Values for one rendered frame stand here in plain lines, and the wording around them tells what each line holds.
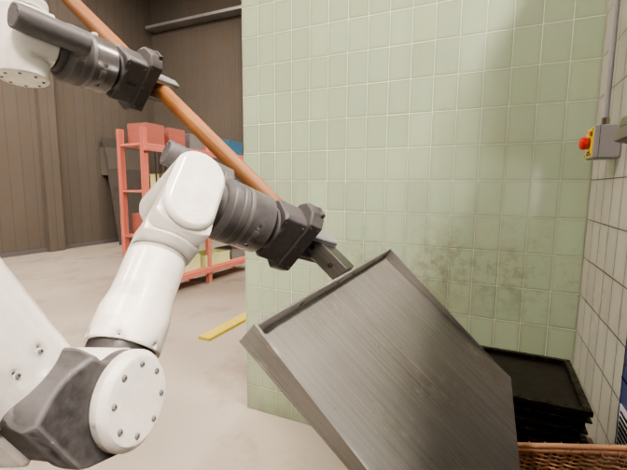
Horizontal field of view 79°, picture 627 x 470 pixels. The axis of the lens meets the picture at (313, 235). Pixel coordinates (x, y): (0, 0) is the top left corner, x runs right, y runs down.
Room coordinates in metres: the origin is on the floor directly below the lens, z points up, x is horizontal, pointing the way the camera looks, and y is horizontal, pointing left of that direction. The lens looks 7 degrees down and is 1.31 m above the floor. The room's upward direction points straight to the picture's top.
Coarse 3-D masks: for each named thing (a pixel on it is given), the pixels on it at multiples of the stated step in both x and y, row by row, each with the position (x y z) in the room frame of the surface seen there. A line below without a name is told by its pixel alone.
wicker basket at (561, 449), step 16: (528, 448) 0.72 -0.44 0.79; (544, 448) 0.71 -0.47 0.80; (560, 448) 0.70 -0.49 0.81; (576, 448) 0.69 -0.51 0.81; (592, 448) 0.68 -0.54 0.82; (608, 448) 0.67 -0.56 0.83; (624, 448) 0.66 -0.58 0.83; (544, 464) 0.71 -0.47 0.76; (560, 464) 0.70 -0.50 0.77; (576, 464) 0.69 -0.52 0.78; (592, 464) 0.68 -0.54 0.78; (608, 464) 0.67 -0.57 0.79; (624, 464) 0.66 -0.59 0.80
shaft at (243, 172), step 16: (64, 0) 0.87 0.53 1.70; (80, 16) 0.85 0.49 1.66; (96, 16) 0.85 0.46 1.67; (96, 32) 0.83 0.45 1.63; (112, 32) 0.83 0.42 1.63; (160, 96) 0.75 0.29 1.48; (176, 96) 0.76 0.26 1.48; (176, 112) 0.74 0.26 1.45; (192, 112) 0.74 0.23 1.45; (192, 128) 0.72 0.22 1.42; (208, 128) 0.72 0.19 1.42; (208, 144) 0.71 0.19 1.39; (224, 144) 0.71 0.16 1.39; (224, 160) 0.69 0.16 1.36; (240, 160) 0.69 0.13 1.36; (240, 176) 0.68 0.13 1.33; (256, 176) 0.67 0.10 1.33; (272, 192) 0.66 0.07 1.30
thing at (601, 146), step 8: (592, 128) 1.21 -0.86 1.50; (600, 128) 1.19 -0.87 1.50; (608, 128) 1.18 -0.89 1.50; (616, 128) 1.17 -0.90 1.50; (592, 136) 1.20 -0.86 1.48; (600, 136) 1.19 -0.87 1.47; (608, 136) 1.18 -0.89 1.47; (592, 144) 1.20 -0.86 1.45; (600, 144) 1.19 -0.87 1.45; (608, 144) 1.18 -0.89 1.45; (616, 144) 1.17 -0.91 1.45; (592, 152) 1.20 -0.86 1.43; (600, 152) 1.19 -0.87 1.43; (608, 152) 1.18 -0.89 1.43; (616, 152) 1.17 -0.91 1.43
